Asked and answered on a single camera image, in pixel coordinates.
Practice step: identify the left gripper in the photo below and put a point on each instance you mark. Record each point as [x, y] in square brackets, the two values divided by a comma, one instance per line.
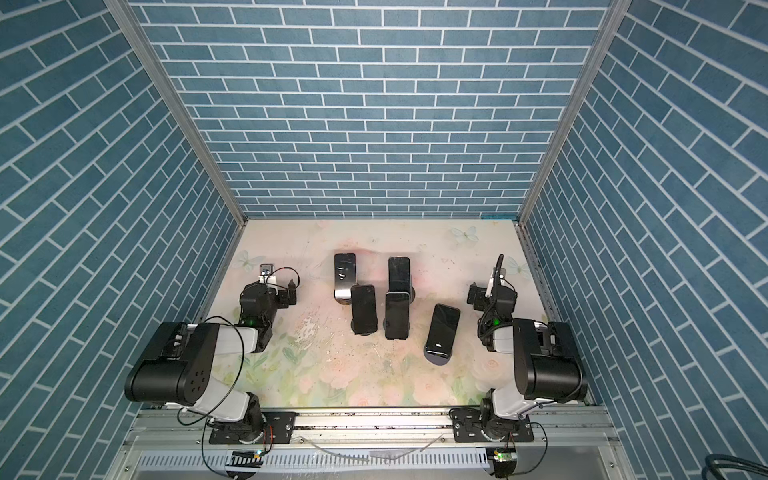
[286, 294]

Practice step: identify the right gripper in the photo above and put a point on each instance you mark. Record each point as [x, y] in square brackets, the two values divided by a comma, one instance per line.
[477, 295]

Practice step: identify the black phone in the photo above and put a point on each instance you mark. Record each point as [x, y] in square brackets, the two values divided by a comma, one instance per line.
[363, 304]
[443, 328]

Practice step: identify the teal phone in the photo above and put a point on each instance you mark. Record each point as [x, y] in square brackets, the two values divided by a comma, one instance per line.
[397, 320]

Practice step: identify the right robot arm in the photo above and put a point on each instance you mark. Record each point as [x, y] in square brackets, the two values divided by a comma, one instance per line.
[545, 362]

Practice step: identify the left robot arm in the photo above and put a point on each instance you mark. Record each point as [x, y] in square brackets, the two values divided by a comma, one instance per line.
[176, 365]

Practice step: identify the purple-edged phone back left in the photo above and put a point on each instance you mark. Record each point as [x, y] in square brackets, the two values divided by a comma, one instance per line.
[345, 274]

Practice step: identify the teal-edged phone back right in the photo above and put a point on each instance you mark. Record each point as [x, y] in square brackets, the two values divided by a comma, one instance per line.
[399, 270]

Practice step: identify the right controller board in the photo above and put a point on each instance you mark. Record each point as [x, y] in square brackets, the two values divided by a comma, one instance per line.
[502, 462]

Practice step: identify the controller board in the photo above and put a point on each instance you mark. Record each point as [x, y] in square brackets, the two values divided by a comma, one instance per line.
[243, 465]
[502, 462]

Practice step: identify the left controller board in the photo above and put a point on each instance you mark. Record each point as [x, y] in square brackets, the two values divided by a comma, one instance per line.
[243, 465]

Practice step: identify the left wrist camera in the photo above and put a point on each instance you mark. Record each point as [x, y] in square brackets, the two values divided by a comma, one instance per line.
[267, 274]

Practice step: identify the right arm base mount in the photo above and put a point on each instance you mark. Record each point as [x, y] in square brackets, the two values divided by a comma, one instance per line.
[474, 425]

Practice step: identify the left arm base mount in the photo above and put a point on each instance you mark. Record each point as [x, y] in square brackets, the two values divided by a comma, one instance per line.
[269, 428]

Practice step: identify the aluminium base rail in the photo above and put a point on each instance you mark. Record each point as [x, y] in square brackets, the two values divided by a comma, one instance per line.
[564, 425]

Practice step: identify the right frame post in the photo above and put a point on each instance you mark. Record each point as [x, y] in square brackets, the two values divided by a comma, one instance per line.
[596, 55]

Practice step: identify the frame post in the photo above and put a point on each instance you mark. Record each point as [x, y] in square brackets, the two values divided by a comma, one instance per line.
[596, 55]
[130, 27]

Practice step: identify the left frame post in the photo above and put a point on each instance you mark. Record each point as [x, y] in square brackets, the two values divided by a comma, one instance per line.
[130, 27]

